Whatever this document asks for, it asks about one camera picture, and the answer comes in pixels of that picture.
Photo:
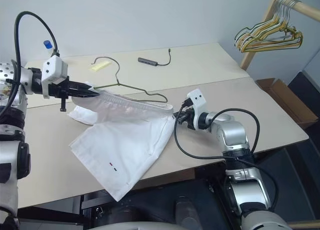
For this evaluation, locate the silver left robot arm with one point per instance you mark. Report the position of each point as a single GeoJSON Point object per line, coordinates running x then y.
{"type": "Point", "coordinates": [15, 139]}

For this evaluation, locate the wooden clothes rack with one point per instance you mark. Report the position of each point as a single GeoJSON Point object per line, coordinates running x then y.
{"type": "Point", "coordinates": [251, 55]}

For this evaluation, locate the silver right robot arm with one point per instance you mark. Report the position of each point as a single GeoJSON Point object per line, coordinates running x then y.
{"type": "Point", "coordinates": [235, 134]}

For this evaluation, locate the white cloth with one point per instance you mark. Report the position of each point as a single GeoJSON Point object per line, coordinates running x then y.
{"type": "Point", "coordinates": [120, 139]}

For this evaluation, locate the white bottle with blue cap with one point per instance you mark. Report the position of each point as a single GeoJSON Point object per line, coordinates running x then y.
{"type": "Point", "coordinates": [48, 44]}

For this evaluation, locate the yellow sticky note pad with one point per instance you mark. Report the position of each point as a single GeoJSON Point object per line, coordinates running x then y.
{"type": "Point", "coordinates": [101, 66]}

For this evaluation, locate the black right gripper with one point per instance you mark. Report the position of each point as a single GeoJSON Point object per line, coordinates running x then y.
{"type": "Point", "coordinates": [187, 116]}

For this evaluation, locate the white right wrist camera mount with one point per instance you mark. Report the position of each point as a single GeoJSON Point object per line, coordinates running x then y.
{"type": "Point", "coordinates": [198, 102]}

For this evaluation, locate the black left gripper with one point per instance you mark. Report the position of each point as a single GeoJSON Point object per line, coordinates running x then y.
{"type": "Point", "coordinates": [60, 88]}

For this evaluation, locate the brown cardboard box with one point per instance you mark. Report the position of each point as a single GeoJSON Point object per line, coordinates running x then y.
{"type": "Point", "coordinates": [287, 102]}

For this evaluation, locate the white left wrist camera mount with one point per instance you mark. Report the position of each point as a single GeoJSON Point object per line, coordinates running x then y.
{"type": "Point", "coordinates": [53, 69]}

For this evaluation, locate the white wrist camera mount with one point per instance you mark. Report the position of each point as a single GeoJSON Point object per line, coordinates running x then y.
{"type": "Point", "coordinates": [198, 102]}
{"type": "Point", "coordinates": [53, 69]}

